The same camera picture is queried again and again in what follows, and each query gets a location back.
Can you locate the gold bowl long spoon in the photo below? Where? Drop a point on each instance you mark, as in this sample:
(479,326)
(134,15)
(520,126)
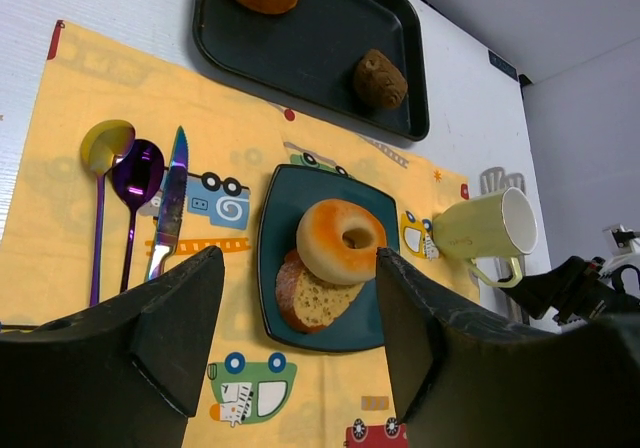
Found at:
(103,147)

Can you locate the black baking tray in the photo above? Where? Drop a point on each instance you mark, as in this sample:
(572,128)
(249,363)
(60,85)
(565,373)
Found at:
(312,51)

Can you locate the iridescent table knife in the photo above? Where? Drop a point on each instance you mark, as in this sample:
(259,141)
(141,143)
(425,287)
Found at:
(171,207)

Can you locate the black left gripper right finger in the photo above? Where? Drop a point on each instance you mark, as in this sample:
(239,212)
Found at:
(463,376)

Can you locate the metal tongs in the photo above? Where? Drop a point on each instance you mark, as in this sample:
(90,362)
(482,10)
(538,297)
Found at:
(496,179)

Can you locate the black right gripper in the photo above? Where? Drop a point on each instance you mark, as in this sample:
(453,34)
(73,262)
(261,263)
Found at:
(578,289)

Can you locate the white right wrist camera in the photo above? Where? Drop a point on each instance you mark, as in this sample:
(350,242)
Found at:
(621,241)

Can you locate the pale yellow mug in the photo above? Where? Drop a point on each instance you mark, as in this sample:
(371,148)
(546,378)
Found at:
(475,228)

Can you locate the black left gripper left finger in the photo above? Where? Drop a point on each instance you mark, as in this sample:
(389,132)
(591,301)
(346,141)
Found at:
(127,372)

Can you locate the sliced seeded bread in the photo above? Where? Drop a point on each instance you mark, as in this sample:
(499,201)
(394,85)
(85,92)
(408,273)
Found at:
(305,302)

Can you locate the orange glazed donut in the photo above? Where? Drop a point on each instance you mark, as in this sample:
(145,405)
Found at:
(338,240)

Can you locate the right blue corner label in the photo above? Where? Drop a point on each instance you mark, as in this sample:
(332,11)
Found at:
(502,65)

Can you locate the brown chocolate muffin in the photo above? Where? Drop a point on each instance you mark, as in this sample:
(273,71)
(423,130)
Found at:
(378,83)

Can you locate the purple iridescent spoon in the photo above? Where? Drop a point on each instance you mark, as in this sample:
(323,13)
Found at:
(136,179)

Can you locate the yellow vehicle print placemat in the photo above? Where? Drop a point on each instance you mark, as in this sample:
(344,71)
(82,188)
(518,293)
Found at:
(289,398)

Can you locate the teal square plate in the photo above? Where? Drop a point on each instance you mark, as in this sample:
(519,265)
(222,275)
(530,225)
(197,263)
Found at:
(292,190)

